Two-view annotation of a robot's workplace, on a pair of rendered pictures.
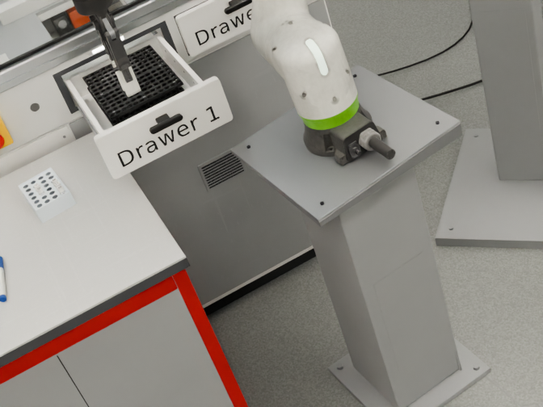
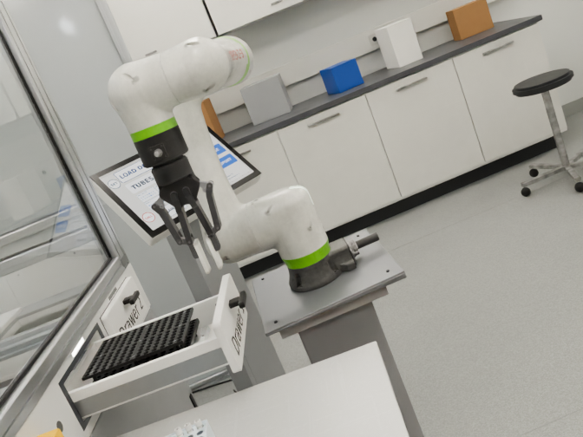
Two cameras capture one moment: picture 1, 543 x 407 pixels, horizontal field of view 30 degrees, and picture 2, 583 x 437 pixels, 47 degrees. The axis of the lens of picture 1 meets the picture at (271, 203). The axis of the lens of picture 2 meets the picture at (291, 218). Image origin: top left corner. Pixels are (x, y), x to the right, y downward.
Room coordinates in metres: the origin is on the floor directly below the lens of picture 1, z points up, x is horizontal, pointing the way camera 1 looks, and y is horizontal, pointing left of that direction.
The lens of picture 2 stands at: (1.24, 1.37, 1.37)
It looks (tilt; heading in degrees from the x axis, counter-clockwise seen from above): 14 degrees down; 287
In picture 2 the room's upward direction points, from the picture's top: 22 degrees counter-clockwise
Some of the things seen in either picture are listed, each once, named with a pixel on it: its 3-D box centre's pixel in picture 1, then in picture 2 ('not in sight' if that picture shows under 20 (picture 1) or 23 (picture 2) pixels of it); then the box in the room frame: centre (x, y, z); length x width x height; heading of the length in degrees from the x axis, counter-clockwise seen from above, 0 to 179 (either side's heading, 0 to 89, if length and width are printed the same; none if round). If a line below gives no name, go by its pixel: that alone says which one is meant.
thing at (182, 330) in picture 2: (145, 99); (184, 325); (1.92, 0.18, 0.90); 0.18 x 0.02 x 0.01; 103
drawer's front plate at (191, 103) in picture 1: (165, 127); (231, 318); (1.82, 0.16, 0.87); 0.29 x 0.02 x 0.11; 103
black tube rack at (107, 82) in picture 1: (136, 90); (146, 353); (2.02, 0.20, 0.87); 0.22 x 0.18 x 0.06; 13
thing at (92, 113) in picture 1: (135, 90); (143, 356); (2.03, 0.20, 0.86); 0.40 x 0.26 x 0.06; 13
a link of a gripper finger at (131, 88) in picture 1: (128, 79); (214, 251); (1.78, 0.18, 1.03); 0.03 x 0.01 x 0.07; 102
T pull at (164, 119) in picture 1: (164, 121); (237, 301); (1.80, 0.15, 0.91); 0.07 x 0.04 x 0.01; 103
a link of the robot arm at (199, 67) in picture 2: not in sight; (210, 65); (1.69, 0.04, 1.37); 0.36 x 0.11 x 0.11; 100
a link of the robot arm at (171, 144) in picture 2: not in sight; (161, 148); (1.79, 0.19, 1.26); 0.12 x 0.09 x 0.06; 102
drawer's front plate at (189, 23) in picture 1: (236, 11); (126, 313); (2.20, -0.08, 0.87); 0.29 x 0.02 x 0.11; 103
